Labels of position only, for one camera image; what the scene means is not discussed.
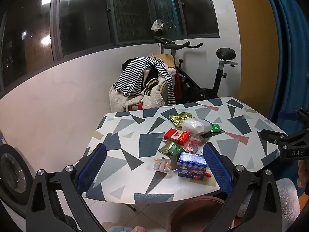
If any white fleece coat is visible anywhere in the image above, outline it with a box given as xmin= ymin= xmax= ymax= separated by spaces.
xmin=109 ymin=66 xmax=177 ymax=113

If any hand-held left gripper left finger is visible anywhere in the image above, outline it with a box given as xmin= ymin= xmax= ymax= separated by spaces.
xmin=25 ymin=143 xmax=108 ymax=232

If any brown plastic trash bin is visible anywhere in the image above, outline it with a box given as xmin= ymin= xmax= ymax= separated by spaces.
xmin=167 ymin=196 xmax=227 ymax=232

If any red garment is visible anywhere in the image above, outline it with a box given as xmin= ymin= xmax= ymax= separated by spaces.
xmin=173 ymin=67 xmax=184 ymax=100

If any green snack packet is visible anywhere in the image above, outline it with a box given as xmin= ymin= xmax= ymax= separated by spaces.
xmin=158 ymin=142 xmax=183 ymax=157

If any person's right hand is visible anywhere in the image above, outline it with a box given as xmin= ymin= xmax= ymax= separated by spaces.
xmin=297 ymin=161 xmax=309 ymax=189

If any red cardboard box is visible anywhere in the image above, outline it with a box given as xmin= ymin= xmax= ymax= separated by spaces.
xmin=164 ymin=129 xmax=190 ymax=146

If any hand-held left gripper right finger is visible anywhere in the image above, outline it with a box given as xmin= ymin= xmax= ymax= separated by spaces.
xmin=203 ymin=142 xmax=284 ymax=232

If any person's right forearm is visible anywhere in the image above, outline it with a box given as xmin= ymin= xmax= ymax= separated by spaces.
xmin=275 ymin=178 xmax=302 ymax=226

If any black exercise bike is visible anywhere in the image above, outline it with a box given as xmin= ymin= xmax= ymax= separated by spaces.
xmin=154 ymin=36 xmax=239 ymax=103

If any clear packet with orange bits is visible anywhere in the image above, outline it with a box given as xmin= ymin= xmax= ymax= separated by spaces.
xmin=154 ymin=158 xmax=173 ymax=175

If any geometric patterned folding table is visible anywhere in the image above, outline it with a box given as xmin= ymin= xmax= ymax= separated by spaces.
xmin=82 ymin=97 xmax=288 ymax=204

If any small bag on pole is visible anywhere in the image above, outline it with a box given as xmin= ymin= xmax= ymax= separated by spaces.
xmin=150 ymin=19 xmax=165 ymax=32

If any orange wooden door panel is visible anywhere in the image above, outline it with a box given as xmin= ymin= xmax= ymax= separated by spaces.
xmin=226 ymin=0 xmax=280 ymax=116

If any grey washing machine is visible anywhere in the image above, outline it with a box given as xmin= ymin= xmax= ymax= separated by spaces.
xmin=0 ymin=129 xmax=35 ymax=219

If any white plastic bag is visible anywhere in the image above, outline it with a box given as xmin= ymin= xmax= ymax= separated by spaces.
xmin=181 ymin=118 xmax=212 ymax=136

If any black garment with yellow stripes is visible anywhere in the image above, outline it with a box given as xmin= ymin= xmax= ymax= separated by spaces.
xmin=141 ymin=66 xmax=160 ymax=95

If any tan wooden chair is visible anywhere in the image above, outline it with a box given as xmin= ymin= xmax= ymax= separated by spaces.
xmin=153 ymin=54 xmax=175 ymax=107

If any pink clear plastic packet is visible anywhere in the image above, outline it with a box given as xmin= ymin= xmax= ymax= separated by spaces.
xmin=184 ymin=135 xmax=205 ymax=154

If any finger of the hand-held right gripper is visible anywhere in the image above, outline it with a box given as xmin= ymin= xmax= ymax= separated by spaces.
xmin=278 ymin=107 xmax=309 ymax=124
xmin=260 ymin=129 xmax=309 ymax=150

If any gold foil snack wrapper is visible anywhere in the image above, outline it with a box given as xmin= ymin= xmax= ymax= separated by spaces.
xmin=168 ymin=112 xmax=193 ymax=128

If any black white striped shirt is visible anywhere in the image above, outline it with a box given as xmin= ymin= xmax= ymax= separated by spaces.
xmin=112 ymin=56 xmax=177 ymax=106

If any dark framed window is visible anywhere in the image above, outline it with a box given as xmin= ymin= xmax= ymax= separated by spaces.
xmin=0 ymin=0 xmax=220 ymax=93

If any light blue plush cloth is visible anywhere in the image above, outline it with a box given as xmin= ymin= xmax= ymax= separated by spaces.
xmin=106 ymin=224 xmax=132 ymax=232

